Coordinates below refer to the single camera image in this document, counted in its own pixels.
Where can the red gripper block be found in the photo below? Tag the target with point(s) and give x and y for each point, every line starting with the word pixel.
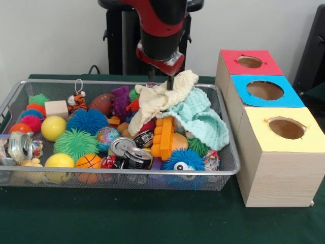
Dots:
pixel 160 62

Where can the cream yellow knitted cloth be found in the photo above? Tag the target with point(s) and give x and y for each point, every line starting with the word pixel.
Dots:
pixel 157 99

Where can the pale blue waffle cloth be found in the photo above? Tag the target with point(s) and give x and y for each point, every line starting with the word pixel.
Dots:
pixel 203 119

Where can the long orange toy brick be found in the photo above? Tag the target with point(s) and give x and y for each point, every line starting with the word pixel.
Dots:
pixel 162 137

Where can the shallow clear mesh bin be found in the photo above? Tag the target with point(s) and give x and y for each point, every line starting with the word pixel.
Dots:
pixel 66 91

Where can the wooden box with three holes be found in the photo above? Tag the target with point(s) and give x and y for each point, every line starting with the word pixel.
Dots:
pixel 274 178

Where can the purple spiky toy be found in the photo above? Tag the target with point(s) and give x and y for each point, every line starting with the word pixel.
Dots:
pixel 121 100

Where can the small brown football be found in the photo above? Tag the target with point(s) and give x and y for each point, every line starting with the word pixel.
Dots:
pixel 103 103

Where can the silver drink can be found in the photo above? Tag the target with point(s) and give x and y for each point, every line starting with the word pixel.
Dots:
pixel 122 146

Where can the blue spiky ball with eyes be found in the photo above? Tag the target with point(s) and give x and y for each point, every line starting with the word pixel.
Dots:
pixel 183 161

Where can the black drink can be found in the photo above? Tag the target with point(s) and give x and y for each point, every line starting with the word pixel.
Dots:
pixel 138 157

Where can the small blue globe ball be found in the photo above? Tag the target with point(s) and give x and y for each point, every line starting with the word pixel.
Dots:
pixel 107 138

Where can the plain blue spiky ball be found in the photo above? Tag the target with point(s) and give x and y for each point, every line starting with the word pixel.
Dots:
pixel 87 121

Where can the striped orange tiger toy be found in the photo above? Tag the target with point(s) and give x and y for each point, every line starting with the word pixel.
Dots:
pixel 77 101

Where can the light green spiky ball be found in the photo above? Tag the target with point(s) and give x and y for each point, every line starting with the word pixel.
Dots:
pixel 76 144

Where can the small orange basketball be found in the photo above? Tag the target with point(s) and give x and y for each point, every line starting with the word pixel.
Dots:
pixel 87 163

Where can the plain wooden cube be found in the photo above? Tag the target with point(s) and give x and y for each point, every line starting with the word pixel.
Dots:
pixel 56 109

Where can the yellow smiley ball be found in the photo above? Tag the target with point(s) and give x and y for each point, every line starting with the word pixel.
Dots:
pixel 59 161

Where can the dark green table cloth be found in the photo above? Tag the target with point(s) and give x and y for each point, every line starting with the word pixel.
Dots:
pixel 152 218

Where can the black upright panel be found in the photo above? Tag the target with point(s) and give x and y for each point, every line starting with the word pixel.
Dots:
pixel 315 51

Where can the crushed shiny silver can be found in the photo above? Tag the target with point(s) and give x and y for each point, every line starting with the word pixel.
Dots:
pixel 20 147

